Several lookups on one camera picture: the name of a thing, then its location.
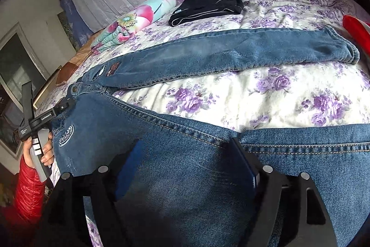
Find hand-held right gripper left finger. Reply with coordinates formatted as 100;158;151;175
35;139;144;247

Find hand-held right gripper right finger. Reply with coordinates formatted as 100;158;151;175
228;136;339;247

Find red striped garment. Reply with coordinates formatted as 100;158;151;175
342;15;370;54

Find brown pillow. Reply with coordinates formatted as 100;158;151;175
56;60;85;86

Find purple floral bed sheet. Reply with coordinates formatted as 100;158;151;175
35;0;370;247

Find blue denim jeans pants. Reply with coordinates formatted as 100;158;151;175
53;25;370;247

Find white window frame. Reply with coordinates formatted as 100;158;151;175
0;22;52;155

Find folded floral quilt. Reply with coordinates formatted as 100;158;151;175
89;0;177;48

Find person's left hand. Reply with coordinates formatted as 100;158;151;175
22;133;55;170

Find black folded pants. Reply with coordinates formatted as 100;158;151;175
168;0;245;28

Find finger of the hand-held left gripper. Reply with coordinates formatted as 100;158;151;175
55;98;76;117

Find person's left forearm red sleeve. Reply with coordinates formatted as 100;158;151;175
0;161;48;236

